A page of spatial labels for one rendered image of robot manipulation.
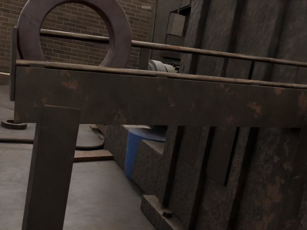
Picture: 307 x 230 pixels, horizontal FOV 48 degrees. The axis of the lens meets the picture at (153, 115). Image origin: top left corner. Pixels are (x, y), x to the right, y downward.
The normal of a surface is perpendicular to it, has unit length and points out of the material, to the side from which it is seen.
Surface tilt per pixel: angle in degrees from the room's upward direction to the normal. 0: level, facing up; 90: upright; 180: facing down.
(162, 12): 90
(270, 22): 90
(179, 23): 90
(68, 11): 90
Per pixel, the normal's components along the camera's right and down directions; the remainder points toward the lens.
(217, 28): -0.90, -0.11
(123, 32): 0.40, 0.21
